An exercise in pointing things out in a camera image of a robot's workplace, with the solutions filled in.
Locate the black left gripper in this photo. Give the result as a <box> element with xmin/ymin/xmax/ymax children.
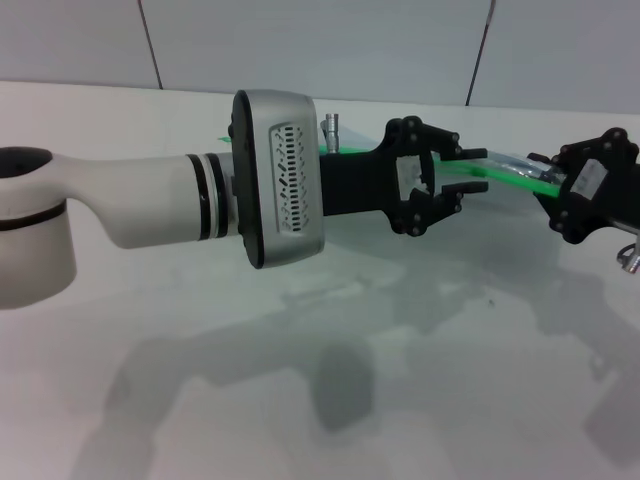
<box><xmin>317</xmin><ymin>116</ymin><xmax>490</xmax><ymax>238</ymax></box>

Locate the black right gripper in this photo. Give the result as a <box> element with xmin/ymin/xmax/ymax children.
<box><xmin>528</xmin><ymin>127</ymin><xmax>640</xmax><ymax>247</ymax></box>

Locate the clear document bag green zipper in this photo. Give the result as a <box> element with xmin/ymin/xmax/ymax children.
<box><xmin>217</xmin><ymin>127</ymin><xmax>566</xmax><ymax>197</ymax></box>

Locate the metal plug on right gripper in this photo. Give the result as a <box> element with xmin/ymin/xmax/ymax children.
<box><xmin>615</xmin><ymin>238</ymin><xmax>640</xmax><ymax>275</ymax></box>

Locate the metal plug on gripper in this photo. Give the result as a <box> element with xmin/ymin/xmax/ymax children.
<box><xmin>615</xmin><ymin>238</ymin><xmax>640</xmax><ymax>275</ymax></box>
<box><xmin>323</xmin><ymin>113</ymin><xmax>343</xmax><ymax>154</ymax></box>

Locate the metal plug on left gripper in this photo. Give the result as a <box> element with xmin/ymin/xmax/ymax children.
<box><xmin>323</xmin><ymin>113</ymin><xmax>343</xmax><ymax>154</ymax></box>

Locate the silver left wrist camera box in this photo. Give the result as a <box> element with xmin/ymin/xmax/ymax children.
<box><xmin>228</xmin><ymin>88</ymin><xmax>330</xmax><ymax>271</ymax></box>

